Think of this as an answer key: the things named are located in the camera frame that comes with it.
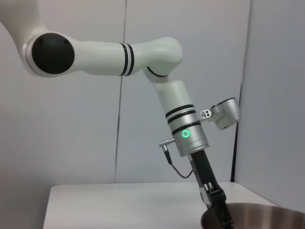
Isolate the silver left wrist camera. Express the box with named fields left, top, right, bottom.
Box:
left=211, top=97, right=242, bottom=131

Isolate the dark left gripper cable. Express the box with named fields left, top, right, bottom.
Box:
left=169, top=162, right=195, bottom=179

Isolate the silver camera mount bracket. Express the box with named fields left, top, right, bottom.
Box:
left=198, top=109, right=214, bottom=122

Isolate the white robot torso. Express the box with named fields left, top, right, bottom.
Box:
left=0, top=0, right=51, bottom=48

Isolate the stainless steel mixing bowl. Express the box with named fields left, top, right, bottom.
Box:
left=200, top=202, right=305, bottom=229

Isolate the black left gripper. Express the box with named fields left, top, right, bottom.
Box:
left=188, top=150, right=234, bottom=229

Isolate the silver left cable connector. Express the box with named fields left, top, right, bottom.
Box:
left=158, top=137, right=176, bottom=165

